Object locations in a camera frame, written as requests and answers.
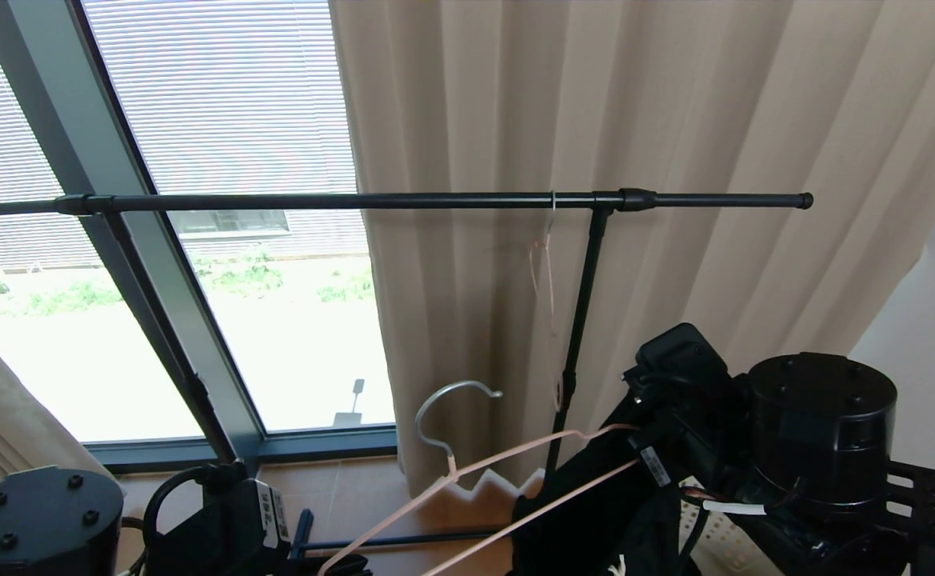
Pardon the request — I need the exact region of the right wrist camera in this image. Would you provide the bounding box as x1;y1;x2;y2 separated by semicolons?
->
623;322;748;433

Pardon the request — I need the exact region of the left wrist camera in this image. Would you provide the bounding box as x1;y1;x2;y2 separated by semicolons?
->
159;477;292;576

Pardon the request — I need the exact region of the black clothes rack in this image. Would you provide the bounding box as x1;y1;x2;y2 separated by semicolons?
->
0;189;816;576

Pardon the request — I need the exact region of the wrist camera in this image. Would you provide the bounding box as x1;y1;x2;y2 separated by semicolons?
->
159;477;292;576
623;322;748;433

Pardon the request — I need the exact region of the black garment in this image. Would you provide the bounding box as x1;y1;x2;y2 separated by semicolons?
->
511;412;704;576

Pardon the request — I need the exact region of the pink clothes hanger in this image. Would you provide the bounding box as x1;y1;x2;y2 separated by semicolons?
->
317;381;642;576
528;190;565;413

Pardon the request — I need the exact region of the window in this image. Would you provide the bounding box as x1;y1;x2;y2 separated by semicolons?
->
0;0;398;473

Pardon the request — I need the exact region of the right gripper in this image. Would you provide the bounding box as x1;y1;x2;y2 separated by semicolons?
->
629;414;749;495

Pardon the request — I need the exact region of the white laundry basket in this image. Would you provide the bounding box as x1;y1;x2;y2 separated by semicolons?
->
679;478;788;576

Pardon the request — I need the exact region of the beige curtain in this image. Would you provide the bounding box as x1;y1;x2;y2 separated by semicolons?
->
327;0;935;501
0;308;112;493

